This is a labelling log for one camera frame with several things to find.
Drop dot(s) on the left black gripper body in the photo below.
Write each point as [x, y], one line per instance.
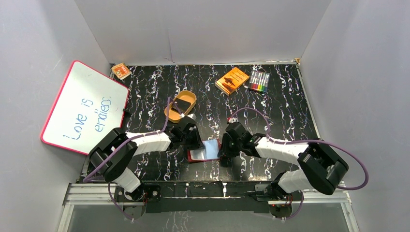
[195, 139]

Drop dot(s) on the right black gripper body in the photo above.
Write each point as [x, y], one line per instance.
[234, 147]

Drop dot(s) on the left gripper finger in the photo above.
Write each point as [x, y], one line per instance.
[192, 145]
[195, 136]

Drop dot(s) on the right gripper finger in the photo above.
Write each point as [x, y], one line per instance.
[225, 158]
[223, 152]

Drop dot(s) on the red card holder wallet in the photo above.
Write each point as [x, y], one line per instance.
[208, 153]

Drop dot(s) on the stack of black credit cards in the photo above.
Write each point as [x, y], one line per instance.
[181, 106]

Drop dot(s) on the orange oval tray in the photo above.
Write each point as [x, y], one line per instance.
[175, 116]

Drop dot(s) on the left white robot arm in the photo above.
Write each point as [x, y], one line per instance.
[112, 155]

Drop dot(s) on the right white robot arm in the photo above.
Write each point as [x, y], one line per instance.
[320, 167]

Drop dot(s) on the small orange card box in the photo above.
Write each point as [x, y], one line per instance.
[121, 71]

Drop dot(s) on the orange book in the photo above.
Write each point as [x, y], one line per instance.
[231, 81]

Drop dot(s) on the pack of coloured markers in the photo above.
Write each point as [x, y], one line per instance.
[258, 81]

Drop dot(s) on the pink framed whiteboard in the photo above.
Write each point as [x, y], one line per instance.
[89, 104]

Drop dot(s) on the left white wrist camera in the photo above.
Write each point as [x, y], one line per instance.
[190, 118]

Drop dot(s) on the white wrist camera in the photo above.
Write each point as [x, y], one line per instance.
[190, 118]
[231, 120]

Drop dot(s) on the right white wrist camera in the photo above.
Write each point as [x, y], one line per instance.
[231, 120]

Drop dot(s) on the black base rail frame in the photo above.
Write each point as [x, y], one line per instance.
[169, 196]

